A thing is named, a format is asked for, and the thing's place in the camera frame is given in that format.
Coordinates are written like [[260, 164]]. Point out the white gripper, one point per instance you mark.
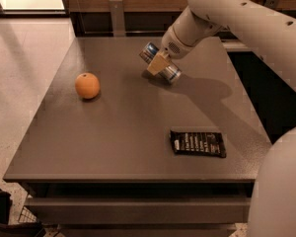
[[173, 45]]

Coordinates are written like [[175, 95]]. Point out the silver blue redbull can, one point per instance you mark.
[[171, 73]]

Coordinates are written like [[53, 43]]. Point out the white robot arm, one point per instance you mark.
[[271, 36]]

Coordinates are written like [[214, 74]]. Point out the orange fruit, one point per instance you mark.
[[87, 86]]

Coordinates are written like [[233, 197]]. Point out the black snack packet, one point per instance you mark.
[[198, 143]]

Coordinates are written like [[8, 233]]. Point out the grey table drawer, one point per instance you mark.
[[70, 210]]

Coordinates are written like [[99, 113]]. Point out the black chair part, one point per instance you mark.
[[16, 230]]

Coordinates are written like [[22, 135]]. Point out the left metal bracket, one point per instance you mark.
[[117, 18]]

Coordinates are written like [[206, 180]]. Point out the metal bracket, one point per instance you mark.
[[272, 4], [117, 18]]

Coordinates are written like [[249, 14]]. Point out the right metal bracket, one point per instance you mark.
[[272, 4]]

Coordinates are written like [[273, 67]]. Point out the wire basket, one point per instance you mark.
[[26, 216]]

